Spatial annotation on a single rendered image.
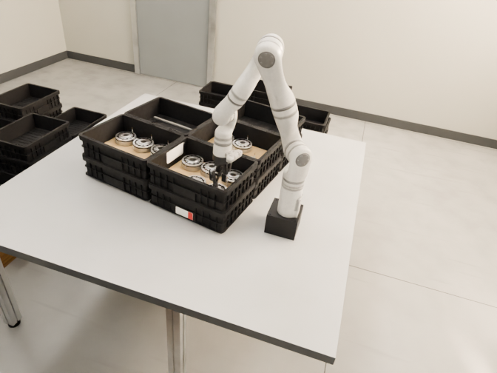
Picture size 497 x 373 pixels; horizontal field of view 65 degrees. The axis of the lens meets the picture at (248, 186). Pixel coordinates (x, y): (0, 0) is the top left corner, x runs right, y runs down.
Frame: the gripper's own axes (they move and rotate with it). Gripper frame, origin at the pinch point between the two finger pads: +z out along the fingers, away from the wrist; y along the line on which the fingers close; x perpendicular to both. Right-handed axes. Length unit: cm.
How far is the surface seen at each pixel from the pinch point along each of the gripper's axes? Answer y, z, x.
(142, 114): -26, 1, -72
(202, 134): -28.1, -0.4, -32.2
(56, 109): -47, 43, -189
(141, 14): -241, 15, -295
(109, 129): -1, 1, -70
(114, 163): 15, 5, -48
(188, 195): 11.2, 4.7, -7.9
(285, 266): 7.7, 18.7, 39.6
